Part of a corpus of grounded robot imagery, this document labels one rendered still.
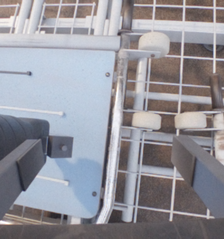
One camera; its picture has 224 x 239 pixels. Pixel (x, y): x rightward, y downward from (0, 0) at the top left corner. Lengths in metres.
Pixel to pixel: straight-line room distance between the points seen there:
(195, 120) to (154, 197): 0.63
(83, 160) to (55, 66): 0.20
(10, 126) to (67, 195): 0.21
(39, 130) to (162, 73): 0.82
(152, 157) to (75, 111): 0.62
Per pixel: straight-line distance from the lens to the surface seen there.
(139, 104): 0.46
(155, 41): 0.36
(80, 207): 0.38
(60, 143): 0.25
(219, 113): 0.41
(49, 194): 0.39
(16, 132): 0.21
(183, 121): 0.37
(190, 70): 1.03
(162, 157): 0.91
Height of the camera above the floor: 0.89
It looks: 79 degrees down
